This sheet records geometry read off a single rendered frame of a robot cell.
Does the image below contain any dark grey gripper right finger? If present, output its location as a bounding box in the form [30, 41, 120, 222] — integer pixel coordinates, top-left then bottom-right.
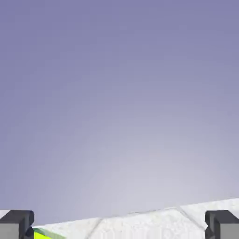
[204, 210, 239, 239]

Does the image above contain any large yellow-green box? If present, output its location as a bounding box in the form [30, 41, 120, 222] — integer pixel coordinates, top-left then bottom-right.
[33, 227, 67, 239]

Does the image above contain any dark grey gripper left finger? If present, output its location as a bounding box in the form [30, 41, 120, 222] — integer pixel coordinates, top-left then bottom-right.
[0, 209, 35, 239]

